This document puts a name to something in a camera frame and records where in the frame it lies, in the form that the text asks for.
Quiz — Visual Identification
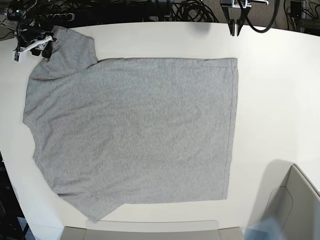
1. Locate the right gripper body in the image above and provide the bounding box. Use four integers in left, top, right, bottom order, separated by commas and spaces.
16, 22, 54, 50

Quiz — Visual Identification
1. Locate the grey T-shirt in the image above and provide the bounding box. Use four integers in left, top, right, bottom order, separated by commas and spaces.
23, 26, 238, 223

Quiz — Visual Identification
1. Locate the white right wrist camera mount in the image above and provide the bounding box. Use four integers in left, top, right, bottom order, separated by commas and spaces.
12, 35, 58, 63

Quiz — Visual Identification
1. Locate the coiled black cable bundle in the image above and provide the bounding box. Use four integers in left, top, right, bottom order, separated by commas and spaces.
172, 0, 220, 23

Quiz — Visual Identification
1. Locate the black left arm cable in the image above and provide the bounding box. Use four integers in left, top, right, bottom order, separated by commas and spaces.
243, 0, 282, 33

